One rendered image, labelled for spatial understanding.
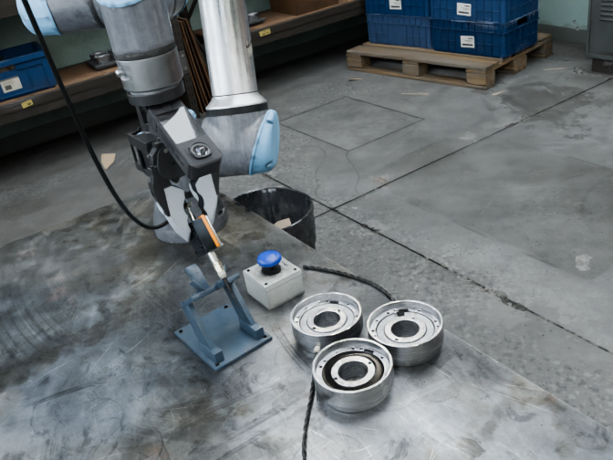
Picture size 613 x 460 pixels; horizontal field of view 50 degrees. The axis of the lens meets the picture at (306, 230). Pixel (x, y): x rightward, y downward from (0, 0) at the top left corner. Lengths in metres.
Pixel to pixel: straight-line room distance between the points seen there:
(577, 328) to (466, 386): 1.42
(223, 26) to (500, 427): 0.80
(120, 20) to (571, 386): 1.65
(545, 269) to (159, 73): 1.95
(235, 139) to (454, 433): 0.65
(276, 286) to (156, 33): 0.44
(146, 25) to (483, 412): 0.61
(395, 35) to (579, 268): 2.85
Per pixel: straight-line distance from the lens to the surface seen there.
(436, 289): 2.45
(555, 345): 2.22
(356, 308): 0.99
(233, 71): 1.23
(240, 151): 1.22
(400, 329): 0.97
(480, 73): 4.35
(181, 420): 0.92
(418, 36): 4.86
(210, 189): 0.91
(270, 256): 1.06
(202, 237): 0.90
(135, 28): 0.81
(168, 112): 0.84
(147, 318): 1.13
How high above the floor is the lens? 1.42
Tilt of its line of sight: 29 degrees down
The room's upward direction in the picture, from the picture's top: 9 degrees counter-clockwise
